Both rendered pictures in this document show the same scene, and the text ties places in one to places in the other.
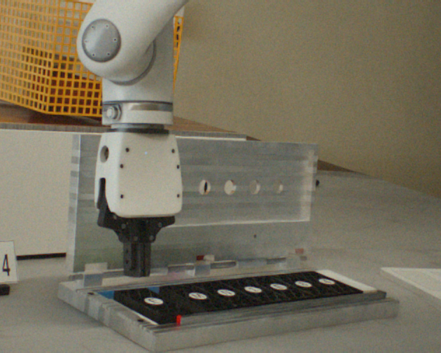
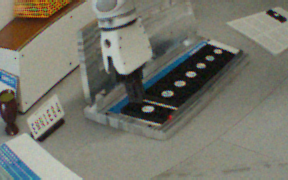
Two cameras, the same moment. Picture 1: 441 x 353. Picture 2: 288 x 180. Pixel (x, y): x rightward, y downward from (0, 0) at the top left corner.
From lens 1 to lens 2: 1.16 m
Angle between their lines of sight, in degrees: 21
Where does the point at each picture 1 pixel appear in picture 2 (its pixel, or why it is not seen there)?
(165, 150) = (137, 28)
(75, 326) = (112, 137)
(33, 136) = (46, 32)
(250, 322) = (202, 101)
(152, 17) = not seen: outside the picture
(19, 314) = (81, 136)
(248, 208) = (162, 19)
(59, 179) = (56, 43)
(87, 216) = (90, 69)
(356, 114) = not seen: outside the picture
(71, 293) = (94, 114)
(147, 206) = (137, 61)
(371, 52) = not seen: outside the picture
